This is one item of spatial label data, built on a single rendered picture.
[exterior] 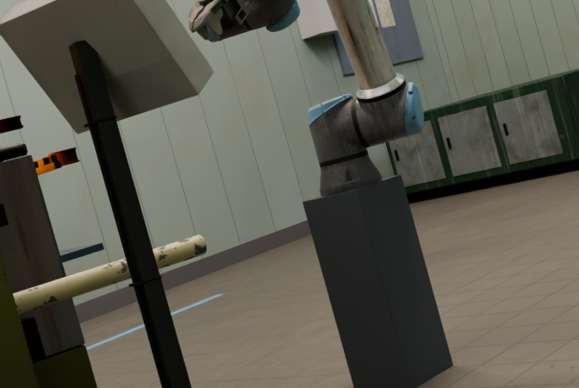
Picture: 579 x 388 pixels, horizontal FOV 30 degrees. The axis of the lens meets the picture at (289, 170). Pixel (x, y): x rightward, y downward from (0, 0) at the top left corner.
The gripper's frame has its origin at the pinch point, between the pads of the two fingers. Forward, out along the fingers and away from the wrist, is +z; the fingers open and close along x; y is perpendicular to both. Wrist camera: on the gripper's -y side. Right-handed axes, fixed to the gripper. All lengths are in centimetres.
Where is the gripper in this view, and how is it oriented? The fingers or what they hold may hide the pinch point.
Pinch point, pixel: (193, 24)
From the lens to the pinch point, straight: 222.9
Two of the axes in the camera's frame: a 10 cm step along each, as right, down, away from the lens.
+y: 5.0, 7.5, 4.4
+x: -8.0, 2.0, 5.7
